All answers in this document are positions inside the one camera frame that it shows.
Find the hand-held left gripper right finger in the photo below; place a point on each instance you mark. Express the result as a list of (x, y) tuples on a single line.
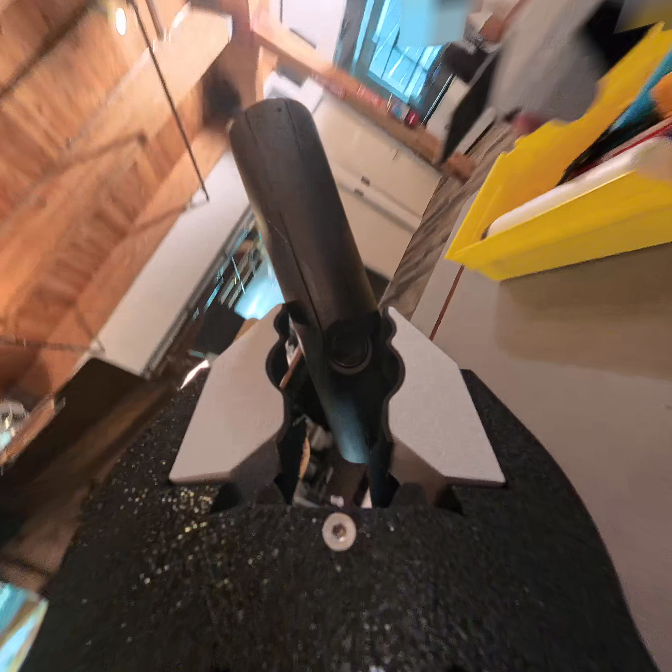
[(446, 420)]

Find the yellow plastic bin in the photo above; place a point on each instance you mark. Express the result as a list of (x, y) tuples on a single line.
[(577, 241)]

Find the white roll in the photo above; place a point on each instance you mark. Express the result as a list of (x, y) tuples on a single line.
[(567, 194)]

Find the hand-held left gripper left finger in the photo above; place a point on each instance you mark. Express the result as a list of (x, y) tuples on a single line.
[(231, 420)]

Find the teal plastic tool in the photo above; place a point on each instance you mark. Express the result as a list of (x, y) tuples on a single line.
[(638, 105)]

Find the black remote control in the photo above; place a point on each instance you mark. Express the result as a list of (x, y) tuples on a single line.
[(294, 210)]

